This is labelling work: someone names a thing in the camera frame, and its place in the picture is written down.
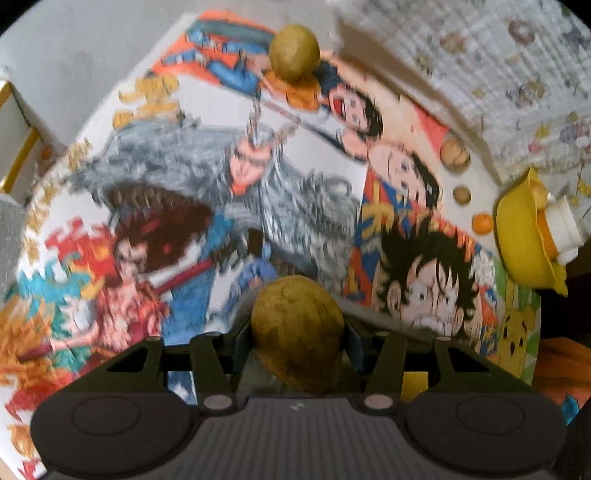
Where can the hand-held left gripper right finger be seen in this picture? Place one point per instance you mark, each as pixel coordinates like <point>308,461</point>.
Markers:
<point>356,348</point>

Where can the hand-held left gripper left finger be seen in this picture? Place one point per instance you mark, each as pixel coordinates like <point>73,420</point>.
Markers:
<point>241,350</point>

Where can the metal tray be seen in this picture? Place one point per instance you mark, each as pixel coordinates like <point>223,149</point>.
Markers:
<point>256,385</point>

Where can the brown-green pear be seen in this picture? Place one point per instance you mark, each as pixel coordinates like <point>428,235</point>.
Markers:
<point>298,337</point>

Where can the small orange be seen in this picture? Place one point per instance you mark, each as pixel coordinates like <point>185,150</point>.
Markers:
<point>482,223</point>

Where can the small brown kiwi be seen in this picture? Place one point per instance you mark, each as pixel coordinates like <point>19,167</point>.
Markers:
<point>461,194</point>

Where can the striped pepino melon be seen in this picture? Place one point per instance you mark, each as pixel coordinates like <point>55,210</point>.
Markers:
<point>455,155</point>

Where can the yellow-green pear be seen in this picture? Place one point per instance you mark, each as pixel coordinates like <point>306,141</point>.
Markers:
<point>294,54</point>

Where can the colourful anime poster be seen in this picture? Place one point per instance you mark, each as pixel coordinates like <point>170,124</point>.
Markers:
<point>184,184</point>

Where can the yellow plastic bowl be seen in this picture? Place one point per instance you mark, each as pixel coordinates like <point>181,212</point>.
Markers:
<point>517,240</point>

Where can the orange cloth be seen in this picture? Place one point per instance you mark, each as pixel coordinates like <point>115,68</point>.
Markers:
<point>556,369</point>

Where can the white paper piece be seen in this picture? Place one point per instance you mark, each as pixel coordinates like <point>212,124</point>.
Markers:
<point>567,256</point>

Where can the white and orange jar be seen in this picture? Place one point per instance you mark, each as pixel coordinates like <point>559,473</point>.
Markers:
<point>561,226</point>

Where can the small yellow pear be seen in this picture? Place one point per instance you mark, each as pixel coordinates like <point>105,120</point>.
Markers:
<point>539,191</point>

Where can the printed white cloth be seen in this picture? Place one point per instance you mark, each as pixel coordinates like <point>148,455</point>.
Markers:
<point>485,69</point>

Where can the white box with yellow tape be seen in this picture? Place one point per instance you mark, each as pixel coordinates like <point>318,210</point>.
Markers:
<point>23,129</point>

